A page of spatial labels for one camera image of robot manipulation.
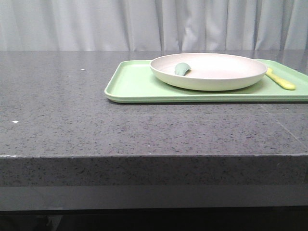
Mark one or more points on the teal green spoon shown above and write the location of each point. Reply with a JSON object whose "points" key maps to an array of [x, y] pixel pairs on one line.
{"points": [[181, 69]]}

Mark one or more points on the beige round plate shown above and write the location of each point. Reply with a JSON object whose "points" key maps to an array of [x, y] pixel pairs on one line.
{"points": [[209, 71]]}

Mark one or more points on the white curtain backdrop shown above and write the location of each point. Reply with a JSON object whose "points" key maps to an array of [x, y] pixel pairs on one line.
{"points": [[153, 25]]}

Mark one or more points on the light green serving tray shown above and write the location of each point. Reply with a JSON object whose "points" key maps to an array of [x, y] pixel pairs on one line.
{"points": [[134, 82]]}

